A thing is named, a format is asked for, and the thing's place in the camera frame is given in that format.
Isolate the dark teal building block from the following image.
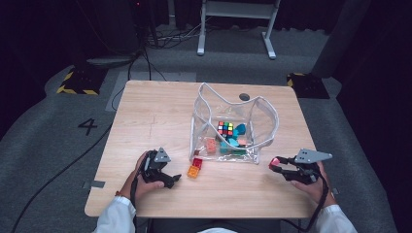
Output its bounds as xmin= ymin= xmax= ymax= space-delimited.
xmin=233 ymin=122 xmax=248 ymax=137

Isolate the hand-held gripper cable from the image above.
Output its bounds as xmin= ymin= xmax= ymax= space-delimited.
xmin=129 ymin=154 xmax=152 ymax=233
xmin=280 ymin=171 xmax=329 ymax=233

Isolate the right hand-held gripper cable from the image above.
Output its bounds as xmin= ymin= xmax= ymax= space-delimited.
xmin=280 ymin=171 xmax=329 ymax=233

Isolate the person's left hand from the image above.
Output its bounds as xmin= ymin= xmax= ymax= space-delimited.
xmin=120 ymin=150 xmax=165 ymax=204

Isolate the black yellow striped base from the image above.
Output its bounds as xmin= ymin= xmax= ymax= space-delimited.
xmin=55 ymin=65 xmax=109 ymax=97
xmin=286 ymin=72 xmax=331 ymax=100

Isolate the long black floor cable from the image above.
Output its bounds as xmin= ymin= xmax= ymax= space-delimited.
xmin=11 ymin=122 xmax=115 ymax=233

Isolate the left hand-held gripper cable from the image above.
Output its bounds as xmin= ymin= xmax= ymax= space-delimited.
xmin=129 ymin=154 xmax=152 ymax=233

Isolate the white desk frame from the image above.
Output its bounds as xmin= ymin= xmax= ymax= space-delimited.
xmin=196 ymin=0 xmax=282 ymax=60

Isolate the yellow building block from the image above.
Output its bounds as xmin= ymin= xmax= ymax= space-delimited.
xmin=187 ymin=165 xmax=201 ymax=180

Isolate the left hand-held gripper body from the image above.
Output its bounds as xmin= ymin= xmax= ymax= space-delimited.
xmin=140 ymin=147 xmax=172 ymax=183

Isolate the multicoloured puzzle cube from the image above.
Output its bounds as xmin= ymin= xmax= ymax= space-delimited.
xmin=217 ymin=120 xmax=235 ymax=139

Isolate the orange building block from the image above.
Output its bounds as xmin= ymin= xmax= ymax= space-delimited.
xmin=205 ymin=137 xmax=218 ymax=155

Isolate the grey column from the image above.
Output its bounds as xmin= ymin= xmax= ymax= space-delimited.
xmin=310 ymin=0 xmax=372 ymax=79

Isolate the grey floor tape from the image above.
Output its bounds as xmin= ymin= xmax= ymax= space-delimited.
xmin=82 ymin=180 xmax=107 ymax=190

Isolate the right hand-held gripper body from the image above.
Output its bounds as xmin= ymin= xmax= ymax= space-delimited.
xmin=286 ymin=148 xmax=334 ymax=185

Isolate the grey stand base plate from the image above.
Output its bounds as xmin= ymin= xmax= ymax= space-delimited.
xmin=86 ymin=55 xmax=139 ymax=70

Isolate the clear plastic bag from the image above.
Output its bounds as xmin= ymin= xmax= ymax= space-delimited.
xmin=189 ymin=82 xmax=280 ymax=165

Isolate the bundle of floor cables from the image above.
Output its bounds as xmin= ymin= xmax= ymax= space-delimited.
xmin=144 ymin=22 xmax=208 ymax=50

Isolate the person's right hand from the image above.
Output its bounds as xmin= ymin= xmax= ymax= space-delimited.
xmin=290 ymin=160 xmax=337 ymax=209

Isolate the dark equipment stand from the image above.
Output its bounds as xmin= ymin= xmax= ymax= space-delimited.
xmin=96 ymin=0 xmax=144 ymax=56

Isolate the person's torso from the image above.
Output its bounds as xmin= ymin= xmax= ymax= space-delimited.
xmin=196 ymin=227 xmax=238 ymax=233

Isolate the green building block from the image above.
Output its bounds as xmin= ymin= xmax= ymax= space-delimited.
xmin=226 ymin=147 xmax=248 ymax=156

